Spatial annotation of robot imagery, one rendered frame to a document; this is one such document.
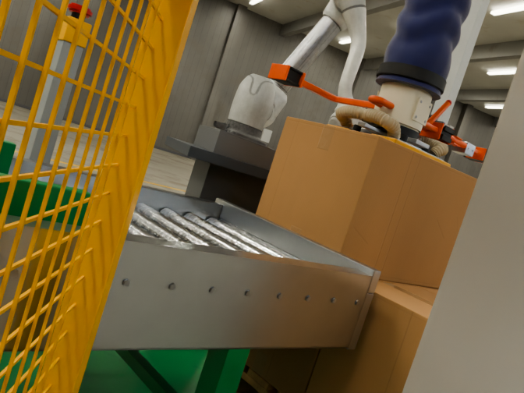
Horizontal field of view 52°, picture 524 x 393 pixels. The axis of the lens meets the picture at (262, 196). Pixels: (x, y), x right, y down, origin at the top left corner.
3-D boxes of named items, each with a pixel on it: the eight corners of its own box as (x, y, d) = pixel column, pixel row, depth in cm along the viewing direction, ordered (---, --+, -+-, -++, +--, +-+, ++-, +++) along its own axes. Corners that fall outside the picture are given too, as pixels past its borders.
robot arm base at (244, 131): (205, 125, 226) (210, 113, 225) (249, 142, 236) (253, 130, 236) (221, 129, 210) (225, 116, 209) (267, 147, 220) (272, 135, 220)
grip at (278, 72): (284, 79, 171) (288, 65, 171) (267, 77, 177) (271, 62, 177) (302, 88, 177) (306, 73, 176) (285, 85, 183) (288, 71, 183)
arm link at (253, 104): (223, 116, 216) (241, 65, 215) (231, 122, 235) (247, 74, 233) (260, 129, 215) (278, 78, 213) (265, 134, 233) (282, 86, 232)
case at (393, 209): (333, 273, 148) (380, 136, 145) (249, 230, 178) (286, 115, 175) (444, 289, 187) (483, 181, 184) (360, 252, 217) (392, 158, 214)
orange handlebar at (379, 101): (357, 93, 158) (361, 82, 157) (289, 83, 180) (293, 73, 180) (490, 164, 220) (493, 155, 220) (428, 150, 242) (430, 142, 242)
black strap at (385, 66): (419, 76, 161) (424, 64, 161) (361, 70, 178) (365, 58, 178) (454, 99, 176) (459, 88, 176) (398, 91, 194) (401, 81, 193)
